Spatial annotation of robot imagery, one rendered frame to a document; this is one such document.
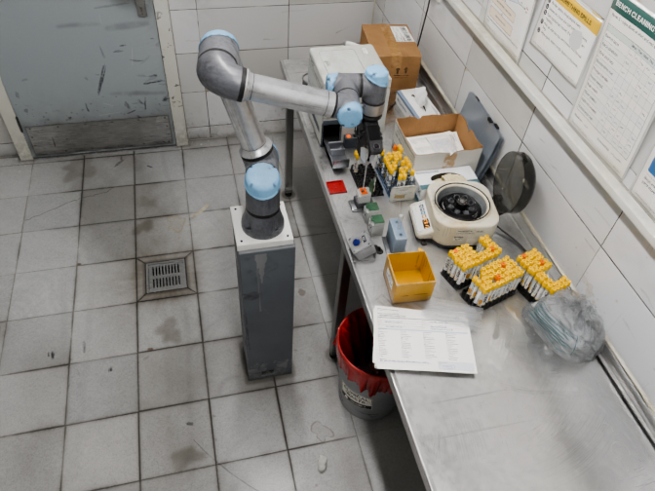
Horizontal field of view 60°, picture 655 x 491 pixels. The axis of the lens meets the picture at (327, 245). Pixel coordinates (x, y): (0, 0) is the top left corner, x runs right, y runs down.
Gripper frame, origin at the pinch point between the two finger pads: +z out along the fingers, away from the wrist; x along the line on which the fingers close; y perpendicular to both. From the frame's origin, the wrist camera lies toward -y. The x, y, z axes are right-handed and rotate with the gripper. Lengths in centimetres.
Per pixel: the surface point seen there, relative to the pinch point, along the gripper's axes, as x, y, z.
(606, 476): -36, -111, 21
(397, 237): -4.1, -26.8, 10.6
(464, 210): -32.0, -19.0, 10.4
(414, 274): -8.7, -36.4, 19.8
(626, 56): -55, -33, -55
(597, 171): -53, -44, -26
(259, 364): 43, -16, 95
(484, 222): -36.0, -26.8, 9.2
